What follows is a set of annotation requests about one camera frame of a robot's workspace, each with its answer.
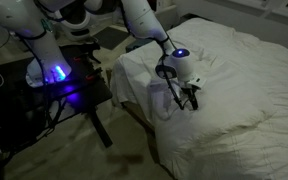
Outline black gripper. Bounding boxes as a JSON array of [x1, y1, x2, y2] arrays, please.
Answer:
[[181, 83, 199, 111]]

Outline white duvet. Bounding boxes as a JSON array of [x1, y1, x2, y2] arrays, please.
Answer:
[[150, 16, 288, 180]]

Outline white mattress sheet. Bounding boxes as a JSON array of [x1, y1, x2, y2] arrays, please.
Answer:
[[109, 49, 175, 131]]

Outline red black clamp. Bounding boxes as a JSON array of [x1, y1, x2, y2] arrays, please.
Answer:
[[85, 67, 104, 82], [71, 55, 84, 64]]

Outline dark floor mat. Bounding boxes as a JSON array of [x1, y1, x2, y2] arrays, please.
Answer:
[[93, 26, 131, 52]]

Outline black robot table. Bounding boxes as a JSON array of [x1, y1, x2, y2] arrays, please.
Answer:
[[0, 43, 114, 149]]

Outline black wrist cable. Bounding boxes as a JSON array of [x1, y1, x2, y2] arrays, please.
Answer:
[[156, 34, 189, 112]]

